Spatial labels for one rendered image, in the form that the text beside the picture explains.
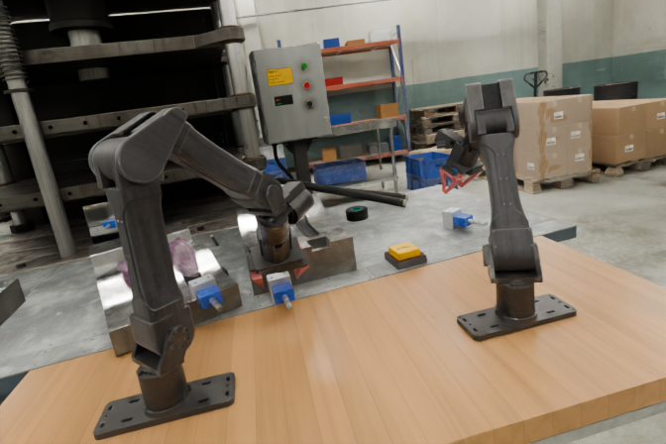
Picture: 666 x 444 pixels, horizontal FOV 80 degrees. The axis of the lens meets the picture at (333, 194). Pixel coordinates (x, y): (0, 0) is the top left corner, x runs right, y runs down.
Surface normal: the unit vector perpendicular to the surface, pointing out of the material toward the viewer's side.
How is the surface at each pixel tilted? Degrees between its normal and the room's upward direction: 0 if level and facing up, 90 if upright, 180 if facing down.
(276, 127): 90
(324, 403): 0
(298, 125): 90
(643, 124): 90
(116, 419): 0
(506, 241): 53
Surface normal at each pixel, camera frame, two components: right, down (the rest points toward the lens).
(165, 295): 0.72, -0.17
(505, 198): -0.26, -0.37
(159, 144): 0.79, 0.04
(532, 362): -0.14, -0.96
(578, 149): 0.15, 0.06
